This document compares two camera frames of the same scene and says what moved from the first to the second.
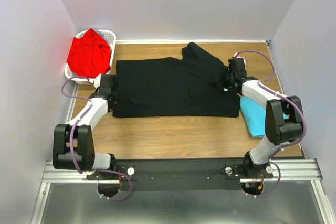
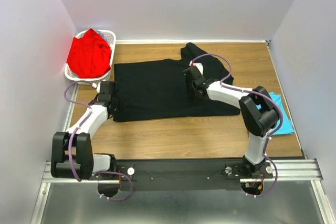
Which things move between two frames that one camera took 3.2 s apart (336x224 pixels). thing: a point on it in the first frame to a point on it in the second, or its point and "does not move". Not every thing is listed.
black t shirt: (189, 87) does not move
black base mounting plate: (186, 174) does not move
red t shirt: (90, 55) does not move
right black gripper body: (226, 78) to (192, 88)
